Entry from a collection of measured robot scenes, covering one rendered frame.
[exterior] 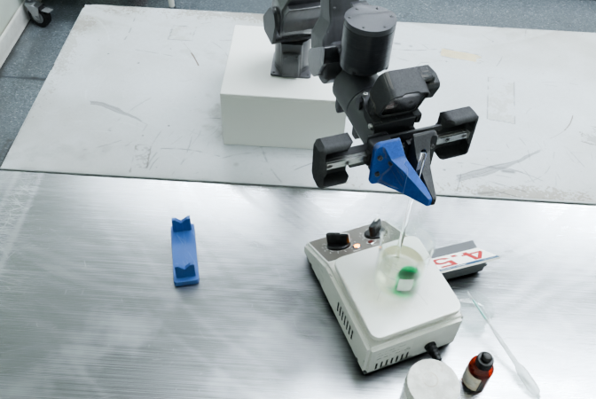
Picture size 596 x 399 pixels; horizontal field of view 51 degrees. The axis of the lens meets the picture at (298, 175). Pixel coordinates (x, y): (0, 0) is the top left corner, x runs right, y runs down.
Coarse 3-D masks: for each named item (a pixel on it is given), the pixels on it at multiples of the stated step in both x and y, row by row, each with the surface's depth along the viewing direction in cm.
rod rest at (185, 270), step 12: (180, 228) 90; (192, 228) 91; (180, 240) 90; (192, 240) 90; (180, 252) 88; (192, 252) 88; (180, 264) 84; (192, 264) 84; (180, 276) 85; (192, 276) 86
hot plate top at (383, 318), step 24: (336, 264) 78; (360, 264) 79; (432, 264) 79; (360, 288) 76; (432, 288) 76; (360, 312) 74; (384, 312) 74; (408, 312) 74; (432, 312) 74; (456, 312) 75; (384, 336) 72
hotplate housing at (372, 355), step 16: (320, 256) 83; (320, 272) 84; (336, 272) 80; (336, 288) 79; (336, 304) 80; (352, 304) 77; (352, 320) 76; (448, 320) 76; (352, 336) 77; (368, 336) 74; (400, 336) 74; (416, 336) 75; (432, 336) 76; (448, 336) 78; (368, 352) 74; (384, 352) 74; (400, 352) 76; (416, 352) 78; (432, 352) 77; (368, 368) 76
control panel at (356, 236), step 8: (368, 224) 90; (352, 232) 89; (360, 232) 88; (320, 240) 88; (352, 240) 86; (360, 240) 86; (376, 240) 85; (320, 248) 85; (352, 248) 84; (360, 248) 83; (328, 256) 83; (336, 256) 82
